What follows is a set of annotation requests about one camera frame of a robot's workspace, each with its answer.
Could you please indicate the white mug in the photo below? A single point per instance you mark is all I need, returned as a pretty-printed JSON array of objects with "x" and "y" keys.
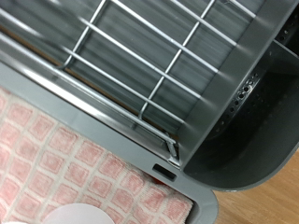
[{"x": 78, "y": 216}]

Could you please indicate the grey plastic crate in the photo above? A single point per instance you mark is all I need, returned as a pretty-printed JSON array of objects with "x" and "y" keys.
[{"x": 109, "y": 137}]

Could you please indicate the pink checkered cloth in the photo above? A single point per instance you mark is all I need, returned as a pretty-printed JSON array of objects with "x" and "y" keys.
[{"x": 62, "y": 161}]

